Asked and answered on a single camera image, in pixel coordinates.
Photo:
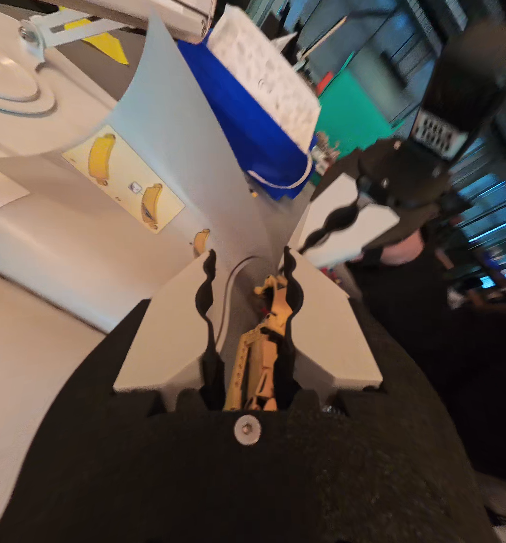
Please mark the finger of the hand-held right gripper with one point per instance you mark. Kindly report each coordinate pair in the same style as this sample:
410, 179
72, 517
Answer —
363, 229
325, 199

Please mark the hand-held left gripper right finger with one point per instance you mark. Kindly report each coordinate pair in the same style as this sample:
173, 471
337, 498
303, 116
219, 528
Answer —
338, 339

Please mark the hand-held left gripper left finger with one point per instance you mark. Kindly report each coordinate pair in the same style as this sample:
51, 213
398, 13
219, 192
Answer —
168, 339

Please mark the instruction booklet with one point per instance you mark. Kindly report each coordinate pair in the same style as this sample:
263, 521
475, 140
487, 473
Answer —
172, 127

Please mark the person's right forearm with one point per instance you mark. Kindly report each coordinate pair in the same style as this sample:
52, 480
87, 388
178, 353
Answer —
427, 339

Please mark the grey desk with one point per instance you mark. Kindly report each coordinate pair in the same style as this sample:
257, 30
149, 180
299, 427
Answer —
92, 76

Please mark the person's right hand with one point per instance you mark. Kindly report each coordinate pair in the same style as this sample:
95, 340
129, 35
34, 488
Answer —
405, 250

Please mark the yellow toy brick car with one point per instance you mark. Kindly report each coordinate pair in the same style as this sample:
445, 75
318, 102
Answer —
261, 356

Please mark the blue plastic bin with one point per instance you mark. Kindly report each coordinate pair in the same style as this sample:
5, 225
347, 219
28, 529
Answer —
244, 123

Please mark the white patterned paper bag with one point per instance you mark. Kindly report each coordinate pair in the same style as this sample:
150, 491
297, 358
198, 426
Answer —
270, 72

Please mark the yellow tape strip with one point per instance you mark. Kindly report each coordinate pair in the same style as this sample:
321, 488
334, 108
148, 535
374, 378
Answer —
104, 44

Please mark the wooden document stand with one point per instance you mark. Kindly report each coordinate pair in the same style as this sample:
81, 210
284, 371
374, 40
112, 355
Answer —
7, 72

